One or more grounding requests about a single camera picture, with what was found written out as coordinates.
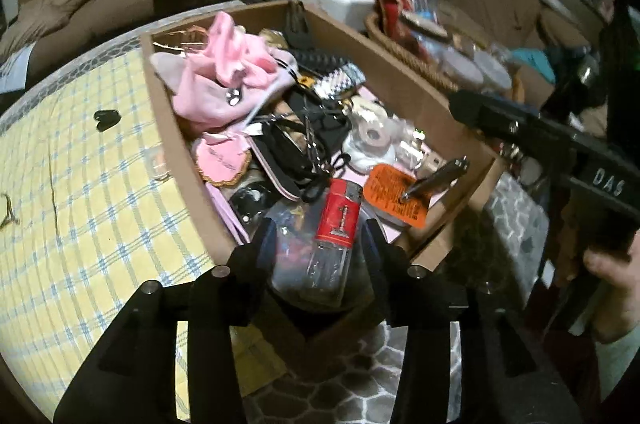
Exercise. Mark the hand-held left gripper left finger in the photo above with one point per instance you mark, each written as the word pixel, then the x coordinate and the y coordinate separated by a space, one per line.
pixel 260 264

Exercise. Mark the black hair clip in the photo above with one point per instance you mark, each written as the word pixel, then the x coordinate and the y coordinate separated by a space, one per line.
pixel 106 120

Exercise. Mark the wicker basket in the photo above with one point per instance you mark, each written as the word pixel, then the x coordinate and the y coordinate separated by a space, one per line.
pixel 405 52

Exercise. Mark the silver rhinestone case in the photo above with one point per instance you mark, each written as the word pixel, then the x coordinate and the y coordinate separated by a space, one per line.
pixel 337 80

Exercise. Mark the round clear plastic lid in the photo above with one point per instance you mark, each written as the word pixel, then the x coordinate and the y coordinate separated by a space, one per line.
pixel 492 68

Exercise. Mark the red capped clear lighter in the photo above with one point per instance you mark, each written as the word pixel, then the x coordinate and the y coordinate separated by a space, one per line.
pixel 340 214

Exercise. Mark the tan pillow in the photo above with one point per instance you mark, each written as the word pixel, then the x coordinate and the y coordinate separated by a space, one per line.
pixel 47 17

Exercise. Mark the printed paper leaflet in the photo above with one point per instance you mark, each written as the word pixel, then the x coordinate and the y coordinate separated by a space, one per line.
pixel 14 67

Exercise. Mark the orange printed tag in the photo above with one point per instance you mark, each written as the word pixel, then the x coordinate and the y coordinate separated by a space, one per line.
pixel 387 186

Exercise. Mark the person's right hand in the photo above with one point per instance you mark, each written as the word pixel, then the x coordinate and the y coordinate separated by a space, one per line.
pixel 615 299

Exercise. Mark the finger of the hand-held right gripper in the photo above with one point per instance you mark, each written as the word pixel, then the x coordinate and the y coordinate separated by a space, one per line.
pixel 487 112

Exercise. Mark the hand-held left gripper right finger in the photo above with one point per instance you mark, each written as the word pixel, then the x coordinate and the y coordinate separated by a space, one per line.
pixel 380 274

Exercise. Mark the pink cloth pouch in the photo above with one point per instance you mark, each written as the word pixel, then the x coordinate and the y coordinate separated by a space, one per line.
pixel 225 69

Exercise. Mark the cardboard box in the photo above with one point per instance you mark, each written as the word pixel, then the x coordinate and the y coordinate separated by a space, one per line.
pixel 170 139

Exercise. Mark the silver metal pen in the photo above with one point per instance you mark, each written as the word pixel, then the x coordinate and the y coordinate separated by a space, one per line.
pixel 435 178

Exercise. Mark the desktop with yellow checked cloth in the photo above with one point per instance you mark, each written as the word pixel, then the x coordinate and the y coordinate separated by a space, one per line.
pixel 75 204

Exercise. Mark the pink round gold edged patch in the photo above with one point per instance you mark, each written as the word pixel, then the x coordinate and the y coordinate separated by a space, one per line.
pixel 220 159

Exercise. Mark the grey hexagon patterned rug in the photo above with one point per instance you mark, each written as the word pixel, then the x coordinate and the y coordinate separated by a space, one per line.
pixel 360 379

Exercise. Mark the beige tape roll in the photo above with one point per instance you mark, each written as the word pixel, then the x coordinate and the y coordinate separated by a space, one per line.
pixel 377 137

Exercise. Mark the gold tweezers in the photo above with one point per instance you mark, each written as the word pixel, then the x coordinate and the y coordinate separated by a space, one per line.
pixel 9 210

